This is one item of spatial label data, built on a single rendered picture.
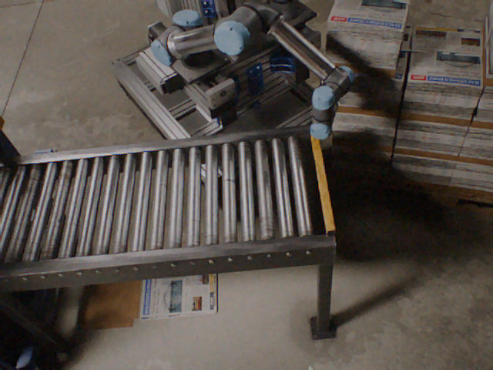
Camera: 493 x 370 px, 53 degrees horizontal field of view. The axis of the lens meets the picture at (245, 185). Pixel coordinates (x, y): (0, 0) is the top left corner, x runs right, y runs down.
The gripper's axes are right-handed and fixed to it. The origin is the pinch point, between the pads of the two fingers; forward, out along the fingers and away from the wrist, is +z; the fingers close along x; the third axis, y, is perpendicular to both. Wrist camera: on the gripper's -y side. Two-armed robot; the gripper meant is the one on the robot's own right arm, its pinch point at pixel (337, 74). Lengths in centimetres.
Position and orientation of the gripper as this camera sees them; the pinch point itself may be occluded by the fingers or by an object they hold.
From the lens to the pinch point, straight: 208.7
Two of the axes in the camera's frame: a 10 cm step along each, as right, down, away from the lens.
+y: -1.1, -5.9, -8.0
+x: -9.5, -1.8, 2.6
